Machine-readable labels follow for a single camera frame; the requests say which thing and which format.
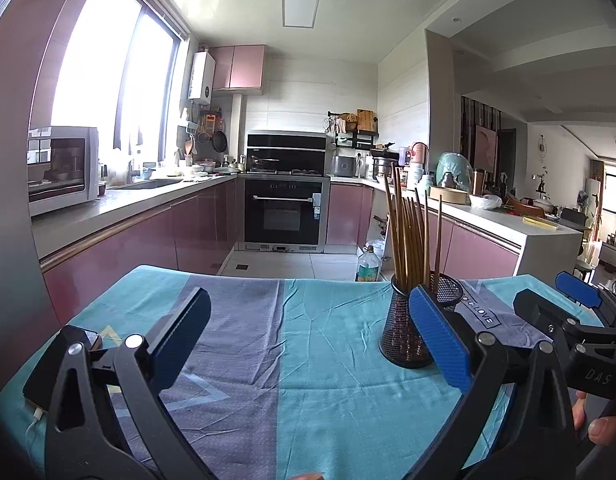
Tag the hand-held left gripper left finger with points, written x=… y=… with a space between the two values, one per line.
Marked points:
x=182 y=330

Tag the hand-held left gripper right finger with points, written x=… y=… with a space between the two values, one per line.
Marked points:
x=438 y=340

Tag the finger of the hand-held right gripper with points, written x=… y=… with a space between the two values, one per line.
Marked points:
x=578 y=288
x=540 y=310

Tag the black mesh utensil holder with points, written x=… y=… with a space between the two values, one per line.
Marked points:
x=403 y=330

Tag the bunch of wooden chopsticks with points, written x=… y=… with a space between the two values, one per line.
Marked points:
x=410 y=245

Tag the person's right hand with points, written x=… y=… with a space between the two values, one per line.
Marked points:
x=605 y=430

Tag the yellow flat packet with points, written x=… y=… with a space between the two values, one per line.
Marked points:
x=538 y=222

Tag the pink lower kitchen cabinets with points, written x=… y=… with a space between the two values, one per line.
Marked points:
x=483 y=255
x=137 y=255

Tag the plastic oil bottle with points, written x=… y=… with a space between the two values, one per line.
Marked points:
x=368 y=267

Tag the blue grey printed tablecloth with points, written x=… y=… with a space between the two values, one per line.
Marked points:
x=328 y=385

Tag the white plastic bag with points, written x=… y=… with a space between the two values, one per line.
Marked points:
x=485 y=201

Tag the brown tumbler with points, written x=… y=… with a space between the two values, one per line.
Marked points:
x=478 y=182

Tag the round bamboo steamer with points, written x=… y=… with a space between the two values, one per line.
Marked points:
x=450 y=195

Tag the black smartphone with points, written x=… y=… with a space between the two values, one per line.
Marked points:
x=37 y=377

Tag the black built-in oven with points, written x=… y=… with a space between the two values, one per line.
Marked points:
x=285 y=215

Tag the green plastic covered appliance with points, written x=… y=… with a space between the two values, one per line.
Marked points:
x=453 y=170

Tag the sink faucet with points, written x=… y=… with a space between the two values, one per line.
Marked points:
x=132 y=172

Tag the pink thermos kettle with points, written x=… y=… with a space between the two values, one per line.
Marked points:
x=418 y=155

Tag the steel stockpot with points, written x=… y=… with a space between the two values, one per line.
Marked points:
x=380 y=162

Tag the hanging black frying pan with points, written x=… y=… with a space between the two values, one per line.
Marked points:
x=218 y=142

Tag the silver rice cooker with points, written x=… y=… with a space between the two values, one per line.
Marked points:
x=344 y=166

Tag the white microwave oven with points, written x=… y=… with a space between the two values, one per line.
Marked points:
x=62 y=170

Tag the gas stove top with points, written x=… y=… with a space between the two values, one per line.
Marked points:
x=308 y=171

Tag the grey refrigerator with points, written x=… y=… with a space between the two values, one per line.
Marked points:
x=7 y=210

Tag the black range hood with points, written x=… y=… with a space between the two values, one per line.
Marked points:
x=287 y=141

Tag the wooden cutting board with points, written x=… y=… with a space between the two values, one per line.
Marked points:
x=366 y=120

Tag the kitchen window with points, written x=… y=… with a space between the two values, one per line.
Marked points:
x=97 y=75

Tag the ceiling light panel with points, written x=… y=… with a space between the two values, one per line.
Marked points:
x=300 y=10

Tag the brown wall painting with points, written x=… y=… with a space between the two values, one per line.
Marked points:
x=487 y=145

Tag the black wall rack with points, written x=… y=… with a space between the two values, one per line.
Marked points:
x=360 y=136

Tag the white wall water heater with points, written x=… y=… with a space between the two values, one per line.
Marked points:
x=201 y=76

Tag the pink upper wall cabinet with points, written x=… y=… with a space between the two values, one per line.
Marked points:
x=245 y=66

